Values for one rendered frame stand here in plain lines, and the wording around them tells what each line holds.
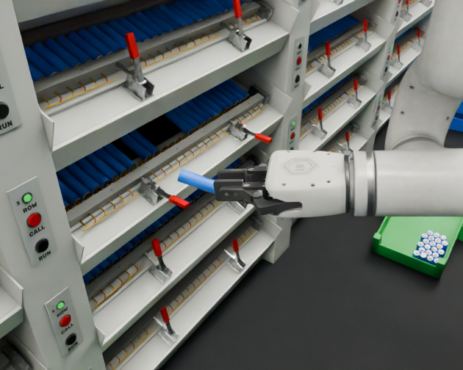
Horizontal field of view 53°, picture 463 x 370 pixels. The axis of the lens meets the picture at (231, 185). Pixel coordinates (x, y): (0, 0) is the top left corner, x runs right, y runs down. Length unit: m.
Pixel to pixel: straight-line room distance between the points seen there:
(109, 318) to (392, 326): 0.73
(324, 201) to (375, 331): 0.74
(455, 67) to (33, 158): 0.48
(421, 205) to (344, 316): 0.73
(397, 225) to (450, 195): 0.95
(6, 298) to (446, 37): 0.61
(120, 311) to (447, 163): 0.60
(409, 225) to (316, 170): 0.97
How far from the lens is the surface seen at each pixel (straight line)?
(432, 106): 0.65
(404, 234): 1.52
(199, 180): 0.63
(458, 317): 1.38
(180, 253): 0.98
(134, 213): 0.79
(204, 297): 1.15
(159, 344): 1.08
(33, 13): 0.59
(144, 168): 0.83
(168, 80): 0.77
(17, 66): 0.56
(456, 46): 0.52
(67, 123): 0.65
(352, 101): 1.63
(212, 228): 1.04
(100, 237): 0.75
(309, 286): 1.34
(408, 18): 1.95
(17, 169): 0.60
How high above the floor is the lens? 0.96
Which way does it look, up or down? 35 degrees down
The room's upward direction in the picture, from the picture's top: straight up
